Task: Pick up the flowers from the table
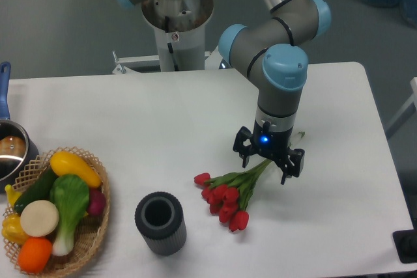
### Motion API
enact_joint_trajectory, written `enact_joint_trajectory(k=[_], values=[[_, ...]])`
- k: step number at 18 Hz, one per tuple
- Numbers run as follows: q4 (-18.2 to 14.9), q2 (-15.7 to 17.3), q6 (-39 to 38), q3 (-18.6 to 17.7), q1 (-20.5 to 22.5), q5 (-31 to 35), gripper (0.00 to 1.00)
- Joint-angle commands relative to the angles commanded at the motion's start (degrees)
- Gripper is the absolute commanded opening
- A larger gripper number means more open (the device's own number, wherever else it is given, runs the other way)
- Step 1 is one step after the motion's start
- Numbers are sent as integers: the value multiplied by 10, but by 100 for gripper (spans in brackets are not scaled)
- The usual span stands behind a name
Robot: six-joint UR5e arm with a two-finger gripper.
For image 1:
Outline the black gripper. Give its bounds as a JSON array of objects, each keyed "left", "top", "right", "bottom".
[{"left": 233, "top": 122, "right": 305, "bottom": 185}]

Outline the red tulip bouquet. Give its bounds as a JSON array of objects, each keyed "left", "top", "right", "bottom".
[{"left": 194, "top": 160, "right": 271, "bottom": 232}]

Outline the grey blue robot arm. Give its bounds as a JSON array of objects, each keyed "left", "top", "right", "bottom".
[{"left": 117, "top": 0, "right": 332, "bottom": 179}]

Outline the dark grey ribbed vase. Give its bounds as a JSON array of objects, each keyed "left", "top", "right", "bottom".
[{"left": 134, "top": 191, "right": 187, "bottom": 256}]

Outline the black device at edge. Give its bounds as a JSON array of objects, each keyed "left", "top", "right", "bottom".
[{"left": 392, "top": 230, "right": 416, "bottom": 264}]

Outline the purple red radish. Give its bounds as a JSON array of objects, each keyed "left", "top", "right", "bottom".
[{"left": 87, "top": 189, "right": 106, "bottom": 216}]

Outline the green bok choy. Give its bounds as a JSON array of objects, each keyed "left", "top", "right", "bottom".
[{"left": 50, "top": 174, "right": 89, "bottom": 257}]

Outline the yellow squash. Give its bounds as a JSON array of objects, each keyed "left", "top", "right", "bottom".
[{"left": 50, "top": 151, "right": 102, "bottom": 188}]

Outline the dark green cucumber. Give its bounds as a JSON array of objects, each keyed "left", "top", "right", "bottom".
[{"left": 13, "top": 167, "right": 58, "bottom": 214}]

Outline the beige round disc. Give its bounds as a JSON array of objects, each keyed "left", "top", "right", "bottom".
[{"left": 20, "top": 200, "right": 59, "bottom": 237}]

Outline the orange fruit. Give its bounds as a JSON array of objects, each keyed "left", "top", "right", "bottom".
[{"left": 18, "top": 237, "right": 52, "bottom": 273}]

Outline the yellow banana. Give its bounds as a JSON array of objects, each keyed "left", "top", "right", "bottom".
[{"left": 5, "top": 184, "right": 22, "bottom": 207}]

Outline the yellow bell pepper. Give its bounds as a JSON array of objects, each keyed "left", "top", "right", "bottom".
[{"left": 1, "top": 214, "right": 29, "bottom": 245}]

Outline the white frame at right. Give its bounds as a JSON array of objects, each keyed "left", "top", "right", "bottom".
[{"left": 385, "top": 77, "right": 416, "bottom": 139}]

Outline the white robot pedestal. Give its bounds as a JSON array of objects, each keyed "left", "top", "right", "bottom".
[{"left": 113, "top": 0, "right": 214, "bottom": 74}]

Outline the blue handled saucepan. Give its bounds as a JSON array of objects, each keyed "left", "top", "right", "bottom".
[{"left": 1, "top": 61, "right": 38, "bottom": 193}]

